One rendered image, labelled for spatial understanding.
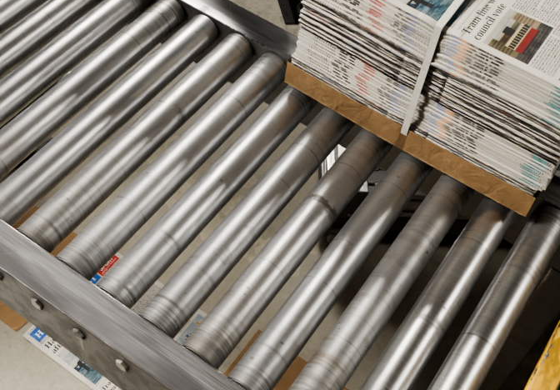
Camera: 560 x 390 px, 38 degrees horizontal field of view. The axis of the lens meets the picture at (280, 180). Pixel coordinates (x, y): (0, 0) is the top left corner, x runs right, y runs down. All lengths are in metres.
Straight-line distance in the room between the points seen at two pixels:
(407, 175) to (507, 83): 0.21
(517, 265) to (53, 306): 0.57
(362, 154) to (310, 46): 0.16
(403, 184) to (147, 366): 0.41
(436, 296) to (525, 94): 0.26
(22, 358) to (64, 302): 0.88
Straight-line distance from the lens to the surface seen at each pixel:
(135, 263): 0.99
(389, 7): 0.97
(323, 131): 1.12
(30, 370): 1.83
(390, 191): 1.08
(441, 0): 0.99
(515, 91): 0.96
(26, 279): 1.00
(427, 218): 1.06
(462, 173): 1.09
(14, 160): 1.13
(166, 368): 0.93
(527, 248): 1.08
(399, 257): 1.02
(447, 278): 1.02
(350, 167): 1.09
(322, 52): 1.09
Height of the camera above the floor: 1.65
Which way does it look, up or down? 53 degrees down
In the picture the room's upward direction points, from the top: 8 degrees clockwise
